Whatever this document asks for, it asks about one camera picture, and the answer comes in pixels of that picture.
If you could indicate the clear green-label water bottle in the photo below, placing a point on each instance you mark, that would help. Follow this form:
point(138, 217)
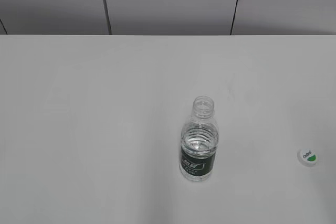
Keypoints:
point(199, 141)

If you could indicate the white green bottle cap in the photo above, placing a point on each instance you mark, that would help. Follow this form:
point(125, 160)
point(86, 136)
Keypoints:
point(307, 157)

